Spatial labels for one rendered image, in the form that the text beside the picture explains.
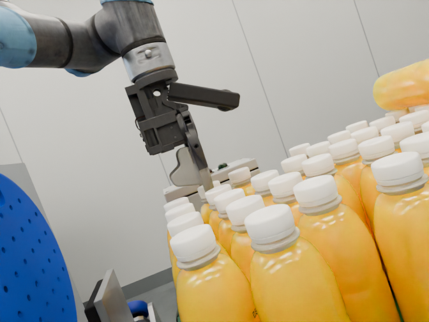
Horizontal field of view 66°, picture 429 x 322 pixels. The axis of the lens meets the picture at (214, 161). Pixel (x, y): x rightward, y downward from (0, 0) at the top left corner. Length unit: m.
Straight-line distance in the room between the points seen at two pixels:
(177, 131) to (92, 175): 2.75
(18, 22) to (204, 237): 0.37
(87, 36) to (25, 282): 0.36
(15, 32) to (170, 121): 0.23
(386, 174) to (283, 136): 3.01
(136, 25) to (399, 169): 0.40
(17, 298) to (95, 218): 2.88
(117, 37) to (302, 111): 2.93
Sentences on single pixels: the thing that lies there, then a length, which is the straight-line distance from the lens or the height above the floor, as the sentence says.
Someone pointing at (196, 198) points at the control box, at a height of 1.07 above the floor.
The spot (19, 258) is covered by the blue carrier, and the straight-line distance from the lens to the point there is 0.46.
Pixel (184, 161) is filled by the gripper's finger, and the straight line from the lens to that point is 0.52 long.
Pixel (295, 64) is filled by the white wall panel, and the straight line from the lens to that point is 3.44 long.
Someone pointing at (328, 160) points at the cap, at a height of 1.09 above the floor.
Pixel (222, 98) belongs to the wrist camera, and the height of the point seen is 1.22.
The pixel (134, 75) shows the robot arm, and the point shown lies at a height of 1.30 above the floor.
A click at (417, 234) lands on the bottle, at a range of 0.32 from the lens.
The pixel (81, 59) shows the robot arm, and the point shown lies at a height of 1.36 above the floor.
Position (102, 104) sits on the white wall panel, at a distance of 3.24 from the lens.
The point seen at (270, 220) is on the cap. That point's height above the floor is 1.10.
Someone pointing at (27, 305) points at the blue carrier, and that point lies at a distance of 0.45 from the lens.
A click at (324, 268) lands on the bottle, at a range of 0.28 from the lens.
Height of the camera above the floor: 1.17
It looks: 4 degrees down
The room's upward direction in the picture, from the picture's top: 20 degrees counter-clockwise
